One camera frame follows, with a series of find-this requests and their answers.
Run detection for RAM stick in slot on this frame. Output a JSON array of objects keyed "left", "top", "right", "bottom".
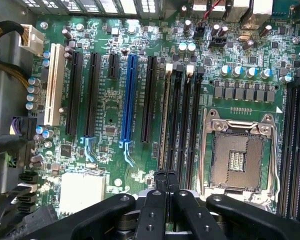
[{"left": 157, "top": 63, "right": 174, "bottom": 173}]

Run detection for CPU socket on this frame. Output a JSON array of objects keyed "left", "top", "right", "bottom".
[{"left": 199, "top": 107, "right": 282, "bottom": 201}]

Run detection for white square chipset heatsink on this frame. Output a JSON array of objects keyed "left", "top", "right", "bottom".
[{"left": 59, "top": 171, "right": 107, "bottom": 216}]

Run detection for metal socket cover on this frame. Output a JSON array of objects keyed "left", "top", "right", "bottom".
[{"left": 211, "top": 113, "right": 275, "bottom": 137}]

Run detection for long black expansion slot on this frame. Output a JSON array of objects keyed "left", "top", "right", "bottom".
[
  {"left": 140, "top": 55, "right": 159, "bottom": 144},
  {"left": 64, "top": 51, "right": 84, "bottom": 137}
]

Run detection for green motherboard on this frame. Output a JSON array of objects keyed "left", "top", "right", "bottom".
[{"left": 27, "top": 13, "right": 300, "bottom": 226}]

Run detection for black SATA port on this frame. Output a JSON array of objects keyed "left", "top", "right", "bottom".
[
  {"left": 18, "top": 172, "right": 40, "bottom": 184},
  {"left": 17, "top": 193, "right": 37, "bottom": 205},
  {"left": 17, "top": 204, "right": 36, "bottom": 214}
]

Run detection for black expansion slot blue latch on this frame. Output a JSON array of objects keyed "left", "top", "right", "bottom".
[{"left": 80, "top": 52, "right": 102, "bottom": 163}]

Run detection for short black expansion slot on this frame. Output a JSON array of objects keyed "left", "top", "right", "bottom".
[{"left": 107, "top": 53, "right": 121, "bottom": 81}]

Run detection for white PCI expansion slot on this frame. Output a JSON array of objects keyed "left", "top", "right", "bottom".
[{"left": 43, "top": 42, "right": 66, "bottom": 127}]

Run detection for black fan header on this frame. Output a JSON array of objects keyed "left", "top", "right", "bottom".
[{"left": 208, "top": 36, "right": 227, "bottom": 49}]

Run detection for grey metal PC case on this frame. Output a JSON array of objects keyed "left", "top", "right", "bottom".
[{"left": 0, "top": 0, "right": 300, "bottom": 240}]

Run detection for white power connector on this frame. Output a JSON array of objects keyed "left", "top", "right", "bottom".
[{"left": 18, "top": 24, "right": 46, "bottom": 58}]

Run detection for metal rear port block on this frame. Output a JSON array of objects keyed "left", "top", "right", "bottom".
[{"left": 189, "top": 0, "right": 274, "bottom": 29}]

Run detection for wire locking lever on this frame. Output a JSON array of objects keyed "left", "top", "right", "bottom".
[{"left": 263, "top": 113, "right": 282, "bottom": 201}]

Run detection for black flat cable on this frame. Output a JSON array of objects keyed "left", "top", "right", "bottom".
[{"left": 0, "top": 184, "right": 32, "bottom": 227}]

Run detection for black connector purple wires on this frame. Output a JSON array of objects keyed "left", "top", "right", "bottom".
[{"left": 11, "top": 116, "right": 38, "bottom": 141}]

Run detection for red black twisted wire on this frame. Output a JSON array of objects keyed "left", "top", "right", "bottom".
[{"left": 199, "top": 0, "right": 226, "bottom": 26}]

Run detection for black yellow braided cable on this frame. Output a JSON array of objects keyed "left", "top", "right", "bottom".
[{"left": 0, "top": 21, "right": 31, "bottom": 87}]

